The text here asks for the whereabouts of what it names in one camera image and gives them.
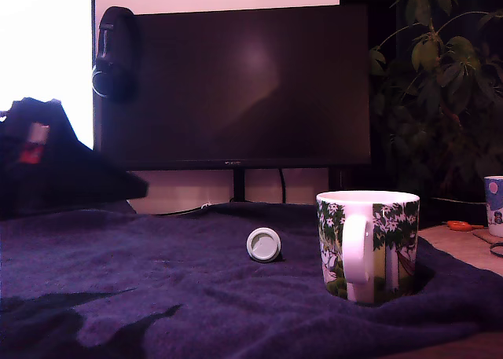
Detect black headphones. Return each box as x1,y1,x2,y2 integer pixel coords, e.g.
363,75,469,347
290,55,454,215
92,5,139,103

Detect blue and white mug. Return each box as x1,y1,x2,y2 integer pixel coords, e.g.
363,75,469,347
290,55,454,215
483,175,503,238

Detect lit white computer monitor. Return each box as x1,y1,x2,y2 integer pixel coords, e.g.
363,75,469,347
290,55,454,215
0,0,97,152

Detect green houseplant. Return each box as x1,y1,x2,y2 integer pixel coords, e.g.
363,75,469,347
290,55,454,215
369,0,503,203

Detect orange scissors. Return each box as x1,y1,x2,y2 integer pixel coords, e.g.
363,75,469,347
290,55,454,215
446,219,485,233

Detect dark black computer monitor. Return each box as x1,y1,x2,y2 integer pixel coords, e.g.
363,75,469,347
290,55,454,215
97,4,373,172

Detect black cable on table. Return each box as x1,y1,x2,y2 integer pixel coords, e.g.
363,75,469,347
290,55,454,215
155,203,209,216

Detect cork coaster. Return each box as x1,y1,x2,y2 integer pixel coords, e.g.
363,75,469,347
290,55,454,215
472,228,503,245

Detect black hanging monitor cable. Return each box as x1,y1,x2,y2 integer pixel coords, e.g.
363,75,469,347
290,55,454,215
277,168,287,205

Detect white mug with tree print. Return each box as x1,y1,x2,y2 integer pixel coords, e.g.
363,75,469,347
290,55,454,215
316,190,421,307

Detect dark blue cloth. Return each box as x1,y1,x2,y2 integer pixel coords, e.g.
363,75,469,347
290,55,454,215
0,197,503,359

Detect pale green capsule lid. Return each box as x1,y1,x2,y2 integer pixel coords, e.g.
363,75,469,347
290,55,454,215
246,227,282,263

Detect black monitor stand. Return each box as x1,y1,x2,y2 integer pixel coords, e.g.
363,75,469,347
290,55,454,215
231,169,247,203

